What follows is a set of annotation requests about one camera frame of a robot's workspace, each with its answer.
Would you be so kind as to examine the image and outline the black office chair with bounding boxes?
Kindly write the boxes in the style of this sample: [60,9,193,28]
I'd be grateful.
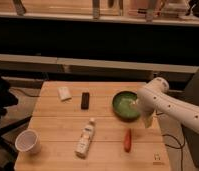
[0,71,33,171]

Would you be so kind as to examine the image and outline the long wooden bench shelf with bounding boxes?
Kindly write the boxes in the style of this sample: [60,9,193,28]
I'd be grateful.
[0,54,199,82]

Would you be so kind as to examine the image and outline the white plastic bottle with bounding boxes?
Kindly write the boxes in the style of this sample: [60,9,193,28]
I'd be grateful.
[75,118,95,158]

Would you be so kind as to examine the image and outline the black rectangular block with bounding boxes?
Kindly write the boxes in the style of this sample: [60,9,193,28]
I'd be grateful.
[81,92,90,110]

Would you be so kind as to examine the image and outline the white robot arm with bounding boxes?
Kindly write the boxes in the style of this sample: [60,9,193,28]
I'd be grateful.
[136,77,199,134]

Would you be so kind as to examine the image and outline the white paper cup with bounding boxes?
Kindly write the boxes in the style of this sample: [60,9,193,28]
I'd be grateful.
[15,129,41,155]

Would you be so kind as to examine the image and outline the black cable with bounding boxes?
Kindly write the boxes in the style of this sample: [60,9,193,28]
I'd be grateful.
[156,111,187,171]

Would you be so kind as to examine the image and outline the green ceramic bowl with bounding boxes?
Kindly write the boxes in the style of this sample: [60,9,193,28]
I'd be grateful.
[112,91,140,122]

